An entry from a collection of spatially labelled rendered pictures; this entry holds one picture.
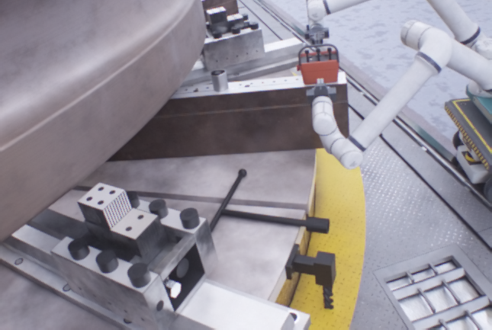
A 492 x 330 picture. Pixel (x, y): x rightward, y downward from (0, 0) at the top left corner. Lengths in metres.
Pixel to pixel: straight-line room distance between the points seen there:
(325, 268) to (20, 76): 1.30
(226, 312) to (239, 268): 0.36
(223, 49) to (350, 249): 1.67
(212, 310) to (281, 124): 1.16
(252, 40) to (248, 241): 1.70
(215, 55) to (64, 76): 1.74
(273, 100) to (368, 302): 1.06
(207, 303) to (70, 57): 0.98
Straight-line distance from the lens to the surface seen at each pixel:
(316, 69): 2.23
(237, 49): 3.24
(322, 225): 1.93
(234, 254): 1.91
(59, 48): 1.67
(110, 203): 1.48
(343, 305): 2.09
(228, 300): 1.56
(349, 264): 2.24
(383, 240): 2.35
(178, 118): 2.44
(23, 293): 2.16
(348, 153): 1.80
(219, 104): 2.35
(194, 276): 1.63
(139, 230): 1.45
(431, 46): 1.86
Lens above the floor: 1.66
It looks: 30 degrees down
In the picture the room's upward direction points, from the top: 11 degrees counter-clockwise
